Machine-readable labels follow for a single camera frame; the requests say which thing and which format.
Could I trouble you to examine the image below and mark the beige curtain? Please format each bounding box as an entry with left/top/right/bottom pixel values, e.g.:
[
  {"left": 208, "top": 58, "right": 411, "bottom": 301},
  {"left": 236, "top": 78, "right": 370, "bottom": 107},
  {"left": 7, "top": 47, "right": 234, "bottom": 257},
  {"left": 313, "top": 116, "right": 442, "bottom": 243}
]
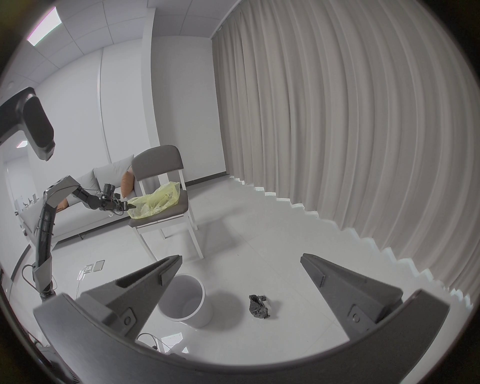
[{"left": 212, "top": 0, "right": 480, "bottom": 301}]

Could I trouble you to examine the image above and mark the orange cushion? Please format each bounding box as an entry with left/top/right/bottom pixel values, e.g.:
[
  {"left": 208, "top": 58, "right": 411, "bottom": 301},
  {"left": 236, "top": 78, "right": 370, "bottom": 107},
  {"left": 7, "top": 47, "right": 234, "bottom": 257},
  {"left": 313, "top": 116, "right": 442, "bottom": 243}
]
[{"left": 121, "top": 170, "right": 136, "bottom": 198}]

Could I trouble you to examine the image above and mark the black plastic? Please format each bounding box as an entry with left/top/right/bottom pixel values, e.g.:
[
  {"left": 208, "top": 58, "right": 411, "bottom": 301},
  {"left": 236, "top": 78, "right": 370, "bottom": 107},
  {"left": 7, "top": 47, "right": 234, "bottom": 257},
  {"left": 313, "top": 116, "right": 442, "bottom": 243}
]
[{"left": 248, "top": 294, "right": 271, "bottom": 320}]

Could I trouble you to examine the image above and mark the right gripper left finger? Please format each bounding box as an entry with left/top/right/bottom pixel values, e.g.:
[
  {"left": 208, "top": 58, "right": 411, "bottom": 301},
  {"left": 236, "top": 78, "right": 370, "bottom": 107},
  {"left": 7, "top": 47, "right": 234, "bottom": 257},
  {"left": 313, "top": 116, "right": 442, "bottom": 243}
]
[{"left": 80, "top": 255, "right": 183, "bottom": 340}]

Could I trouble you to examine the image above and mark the pale grey sofa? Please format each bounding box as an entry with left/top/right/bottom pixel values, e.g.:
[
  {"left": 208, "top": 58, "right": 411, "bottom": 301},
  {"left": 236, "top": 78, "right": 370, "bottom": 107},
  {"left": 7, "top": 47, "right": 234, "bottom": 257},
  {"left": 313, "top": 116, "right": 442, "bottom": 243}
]
[{"left": 17, "top": 154, "right": 158, "bottom": 248}]

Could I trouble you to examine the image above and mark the white trash bin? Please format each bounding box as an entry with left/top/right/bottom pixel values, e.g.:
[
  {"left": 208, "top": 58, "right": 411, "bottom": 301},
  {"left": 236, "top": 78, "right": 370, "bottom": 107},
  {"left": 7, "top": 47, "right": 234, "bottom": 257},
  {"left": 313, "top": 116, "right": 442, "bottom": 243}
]
[{"left": 157, "top": 274, "right": 214, "bottom": 329}]

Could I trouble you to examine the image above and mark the grey white chair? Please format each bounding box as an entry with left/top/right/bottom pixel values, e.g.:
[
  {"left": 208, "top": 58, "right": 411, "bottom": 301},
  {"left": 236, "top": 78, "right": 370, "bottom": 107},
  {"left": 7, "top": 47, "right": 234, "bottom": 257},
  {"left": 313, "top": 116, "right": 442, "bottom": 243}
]
[{"left": 128, "top": 145, "right": 205, "bottom": 262}]

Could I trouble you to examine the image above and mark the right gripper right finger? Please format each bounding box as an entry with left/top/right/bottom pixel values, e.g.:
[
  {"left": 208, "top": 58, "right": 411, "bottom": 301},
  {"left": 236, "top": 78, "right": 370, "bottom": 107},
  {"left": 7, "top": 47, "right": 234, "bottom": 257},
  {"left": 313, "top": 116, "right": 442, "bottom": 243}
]
[{"left": 300, "top": 253, "right": 404, "bottom": 342}]

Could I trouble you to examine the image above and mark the yellow plastic bag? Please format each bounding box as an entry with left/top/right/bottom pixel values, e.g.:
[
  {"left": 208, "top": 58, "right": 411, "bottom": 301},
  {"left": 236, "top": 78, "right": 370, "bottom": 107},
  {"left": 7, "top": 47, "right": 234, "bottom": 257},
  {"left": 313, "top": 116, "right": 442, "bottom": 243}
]
[{"left": 127, "top": 181, "right": 181, "bottom": 220}]

